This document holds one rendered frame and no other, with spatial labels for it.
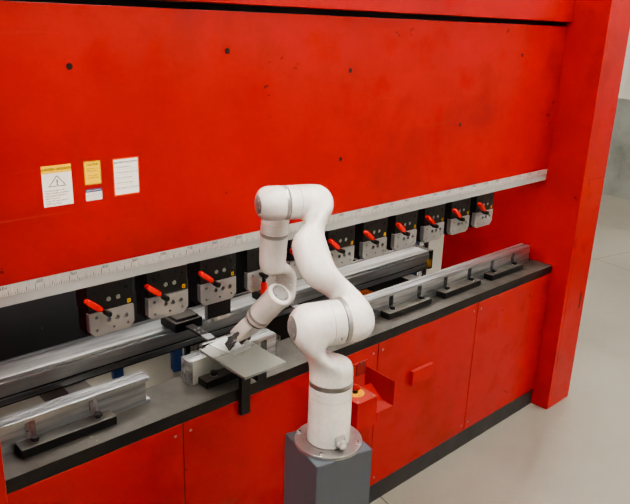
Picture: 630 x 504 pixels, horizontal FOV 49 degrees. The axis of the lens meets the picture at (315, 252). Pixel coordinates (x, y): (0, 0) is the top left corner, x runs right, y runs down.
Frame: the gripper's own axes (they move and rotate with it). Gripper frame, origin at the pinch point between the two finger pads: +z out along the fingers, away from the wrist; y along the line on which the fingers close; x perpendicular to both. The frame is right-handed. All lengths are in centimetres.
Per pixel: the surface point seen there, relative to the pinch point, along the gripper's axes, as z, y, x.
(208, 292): -10.9, 7.1, -17.0
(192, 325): 18.1, -2.8, -17.9
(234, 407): 13.8, 5.7, 17.9
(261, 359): -5.8, 0.0, 11.2
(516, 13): -104, -160, -56
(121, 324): -5.2, 39.4, -19.5
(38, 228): -29, 62, -45
